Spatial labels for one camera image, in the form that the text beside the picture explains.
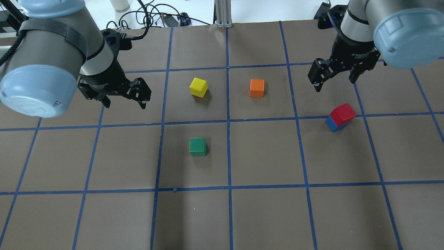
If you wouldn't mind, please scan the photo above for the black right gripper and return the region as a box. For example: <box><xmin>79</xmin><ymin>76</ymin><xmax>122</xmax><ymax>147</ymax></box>
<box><xmin>308</xmin><ymin>35</ymin><xmax>381</xmax><ymax>92</ymax></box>

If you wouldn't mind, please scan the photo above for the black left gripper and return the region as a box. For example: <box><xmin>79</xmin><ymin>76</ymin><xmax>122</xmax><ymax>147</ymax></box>
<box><xmin>77</xmin><ymin>61</ymin><xmax>151</xmax><ymax>110</ymax></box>

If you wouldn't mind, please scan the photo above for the red wooden block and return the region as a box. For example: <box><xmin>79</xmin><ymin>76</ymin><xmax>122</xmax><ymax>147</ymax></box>
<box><xmin>330</xmin><ymin>103</ymin><xmax>357</xmax><ymax>127</ymax></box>

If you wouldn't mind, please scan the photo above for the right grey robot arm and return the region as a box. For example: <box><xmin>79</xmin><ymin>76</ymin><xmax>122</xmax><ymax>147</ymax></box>
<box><xmin>307</xmin><ymin>0</ymin><xmax>444</xmax><ymax>92</ymax></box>

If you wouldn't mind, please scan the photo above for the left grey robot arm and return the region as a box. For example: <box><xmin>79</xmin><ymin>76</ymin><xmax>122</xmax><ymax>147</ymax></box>
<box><xmin>0</xmin><ymin>0</ymin><xmax>151</xmax><ymax>118</ymax></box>

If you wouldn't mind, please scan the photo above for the blue wooden block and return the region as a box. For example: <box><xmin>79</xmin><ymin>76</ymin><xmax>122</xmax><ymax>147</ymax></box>
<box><xmin>325</xmin><ymin>116</ymin><xmax>349</xmax><ymax>132</ymax></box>

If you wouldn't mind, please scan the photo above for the yellow wooden block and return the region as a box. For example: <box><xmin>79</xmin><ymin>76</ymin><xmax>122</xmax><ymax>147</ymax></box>
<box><xmin>189</xmin><ymin>77</ymin><xmax>208</xmax><ymax>98</ymax></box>

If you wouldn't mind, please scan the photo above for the orange wooden block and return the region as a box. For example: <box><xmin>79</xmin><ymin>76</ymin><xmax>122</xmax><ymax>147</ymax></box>
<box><xmin>249</xmin><ymin>79</ymin><xmax>265</xmax><ymax>98</ymax></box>

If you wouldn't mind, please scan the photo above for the green wooden block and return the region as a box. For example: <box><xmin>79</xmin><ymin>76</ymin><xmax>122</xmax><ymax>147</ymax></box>
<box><xmin>189</xmin><ymin>137</ymin><xmax>207</xmax><ymax>157</ymax></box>

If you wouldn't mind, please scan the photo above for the black power adapter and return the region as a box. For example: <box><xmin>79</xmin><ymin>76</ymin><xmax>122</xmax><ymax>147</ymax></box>
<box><xmin>162</xmin><ymin>14</ymin><xmax>179</xmax><ymax>27</ymax></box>

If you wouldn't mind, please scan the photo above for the white cylinder bottle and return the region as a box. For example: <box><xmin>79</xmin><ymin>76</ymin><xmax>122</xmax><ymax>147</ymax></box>
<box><xmin>110</xmin><ymin>0</ymin><xmax>130</xmax><ymax>13</ymax></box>

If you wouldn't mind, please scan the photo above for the black equipment stand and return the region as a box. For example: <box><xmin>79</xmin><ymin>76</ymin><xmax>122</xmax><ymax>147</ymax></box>
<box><xmin>0</xmin><ymin>9</ymin><xmax>20</xmax><ymax>34</ymax></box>

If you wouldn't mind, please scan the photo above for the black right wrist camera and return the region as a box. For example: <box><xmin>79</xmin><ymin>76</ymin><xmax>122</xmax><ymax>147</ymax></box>
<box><xmin>314</xmin><ymin>2</ymin><xmax>348</xmax><ymax>30</ymax></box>

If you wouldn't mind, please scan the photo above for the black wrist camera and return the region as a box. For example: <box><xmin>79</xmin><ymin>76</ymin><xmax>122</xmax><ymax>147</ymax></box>
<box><xmin>314</xmin><ymin>2</ymin><xmax>348</xmax><ymax>30</ymax></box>
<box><xmin>100</xmin><ymin>28</ymin><xmax>132</xmax><ymax>53</ymax></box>

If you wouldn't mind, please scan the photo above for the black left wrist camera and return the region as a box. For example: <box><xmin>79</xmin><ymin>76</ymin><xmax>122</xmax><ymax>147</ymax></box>
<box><xmin>100</xmin><ymin>28</ymin><xmax>132</xmax><ymax>53</ymax></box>

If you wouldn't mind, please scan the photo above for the black cable bundle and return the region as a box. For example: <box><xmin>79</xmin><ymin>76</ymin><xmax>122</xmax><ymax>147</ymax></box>
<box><xmin>106</xmin><ymin>2</ymin><xmax>212</xmax><ymax>32</ymax></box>

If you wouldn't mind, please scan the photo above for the black left camera cable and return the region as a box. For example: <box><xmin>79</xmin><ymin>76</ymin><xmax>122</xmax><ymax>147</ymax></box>
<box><xmin>120</xmin><ymin>0</ymin><xmax>153</xmax><ymax>39</ymax></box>

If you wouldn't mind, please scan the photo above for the aluminium frame post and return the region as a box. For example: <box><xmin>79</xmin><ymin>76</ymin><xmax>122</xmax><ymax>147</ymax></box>
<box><xmin>214</xmin><ymin>0</ymin><xmax>233</xmax><ymax>28</ymax></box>

